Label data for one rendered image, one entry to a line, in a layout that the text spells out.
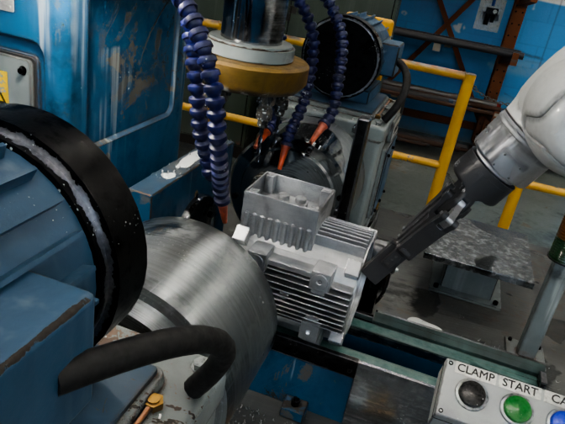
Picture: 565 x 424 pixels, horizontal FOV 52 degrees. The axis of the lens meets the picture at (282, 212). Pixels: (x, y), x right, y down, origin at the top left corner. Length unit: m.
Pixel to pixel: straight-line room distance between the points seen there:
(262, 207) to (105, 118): 0.27
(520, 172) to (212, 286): 0.39
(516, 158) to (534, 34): 5.15
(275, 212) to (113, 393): 0.48
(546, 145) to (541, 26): 5.33
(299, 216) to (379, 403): 0.32
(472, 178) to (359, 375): 0.36
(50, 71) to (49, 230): 0.49
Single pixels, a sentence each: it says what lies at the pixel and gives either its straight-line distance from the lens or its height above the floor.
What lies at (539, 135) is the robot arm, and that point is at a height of 1.38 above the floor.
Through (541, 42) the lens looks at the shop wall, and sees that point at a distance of 5.89.
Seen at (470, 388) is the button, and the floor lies 1.07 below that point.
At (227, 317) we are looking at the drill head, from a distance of 0.63.
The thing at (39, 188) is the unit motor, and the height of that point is 1.34.
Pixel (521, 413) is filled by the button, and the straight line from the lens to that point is 0.72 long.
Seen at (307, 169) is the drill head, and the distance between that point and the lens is 1.11.
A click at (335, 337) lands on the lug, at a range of 0.91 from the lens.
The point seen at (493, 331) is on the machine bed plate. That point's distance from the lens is 1.37.
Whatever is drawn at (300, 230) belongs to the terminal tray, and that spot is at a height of 1.11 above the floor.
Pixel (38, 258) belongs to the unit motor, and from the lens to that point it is 0.33.
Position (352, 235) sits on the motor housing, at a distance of 0.88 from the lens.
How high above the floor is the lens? 1.49
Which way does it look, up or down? 25 degrees down
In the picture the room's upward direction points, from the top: 10 degrees clockwise
